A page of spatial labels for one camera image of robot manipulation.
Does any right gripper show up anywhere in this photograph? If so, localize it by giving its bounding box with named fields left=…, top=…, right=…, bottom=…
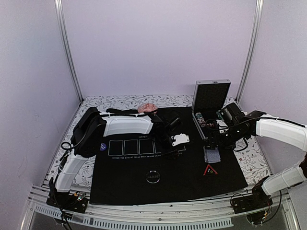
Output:
left=205, top=123, right=248, bottom=150

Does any blue playing card deck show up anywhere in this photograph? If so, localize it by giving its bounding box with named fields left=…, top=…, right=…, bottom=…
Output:
left=204, top=149, right=221, bottom=163

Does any clear dealer button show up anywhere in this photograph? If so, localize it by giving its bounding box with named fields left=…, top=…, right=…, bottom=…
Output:
left=146, top=170, right=161, bottom=184

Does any purple small blind button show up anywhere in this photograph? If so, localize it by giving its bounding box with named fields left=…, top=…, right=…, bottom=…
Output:
left=100, top=143, right=107, bottom=151

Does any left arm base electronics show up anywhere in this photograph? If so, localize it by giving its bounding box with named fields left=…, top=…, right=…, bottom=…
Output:
left=46, top=184, right=89, bottom=214

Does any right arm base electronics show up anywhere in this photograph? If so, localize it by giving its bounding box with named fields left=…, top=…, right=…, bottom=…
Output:
left=230, top=192, right=273, bottom=225

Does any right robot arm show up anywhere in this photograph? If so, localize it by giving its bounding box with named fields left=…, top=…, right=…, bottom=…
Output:
left=204, top=103, right=307, bottom=209

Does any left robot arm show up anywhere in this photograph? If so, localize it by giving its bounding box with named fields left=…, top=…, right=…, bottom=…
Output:
left=49, top=107, right=189, bottom=208

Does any right poker chip row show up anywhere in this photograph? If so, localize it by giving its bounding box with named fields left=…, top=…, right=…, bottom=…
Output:
left=216, top=111, right=223, bottom=120

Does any poker chip row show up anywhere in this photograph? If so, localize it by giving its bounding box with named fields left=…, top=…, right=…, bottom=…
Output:
left=216, top=111, right=223, bottom=120
left=195, top=112, right=207, bottom=130

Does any left poker chip row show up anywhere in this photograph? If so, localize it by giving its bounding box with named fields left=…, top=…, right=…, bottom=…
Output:
left=195, top=112, right=207, bottom=130

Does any red black triangle card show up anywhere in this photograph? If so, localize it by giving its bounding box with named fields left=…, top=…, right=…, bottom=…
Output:
left=203, top=164, right=218, bottom=176

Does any patterned small bowl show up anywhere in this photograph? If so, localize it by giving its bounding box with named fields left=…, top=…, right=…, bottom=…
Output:
left=137, top=103, right=158, bottom=113

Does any black poker mat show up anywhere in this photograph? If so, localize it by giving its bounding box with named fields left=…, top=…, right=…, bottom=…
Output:
left=90, top=107, right=248, bottom=205

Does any aluminium poker chip case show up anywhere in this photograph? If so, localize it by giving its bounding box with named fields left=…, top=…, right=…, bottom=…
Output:
left=191, top=79, right=231, bottom=140

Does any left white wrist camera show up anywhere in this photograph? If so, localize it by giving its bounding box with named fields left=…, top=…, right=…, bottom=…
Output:
left=171, top=133, right=189, bottom=147

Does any right aluminium frame post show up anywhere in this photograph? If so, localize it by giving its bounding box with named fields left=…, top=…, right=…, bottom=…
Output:
left=236, top=0, right=264, bottom=103

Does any aluminium frame post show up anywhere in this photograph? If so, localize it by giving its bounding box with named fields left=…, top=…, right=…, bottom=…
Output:
left=54, top=0, right=84, bottom=103
left=236, top=0, right=264, bottom=103

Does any front aluminium rail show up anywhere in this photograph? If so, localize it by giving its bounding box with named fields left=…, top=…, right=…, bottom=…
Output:
left=24, top=186, right=298, bottom=230

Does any left aluminium frame post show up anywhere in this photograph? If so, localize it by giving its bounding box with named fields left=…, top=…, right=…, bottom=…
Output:
left=54, top=0, right=84, bottom=103

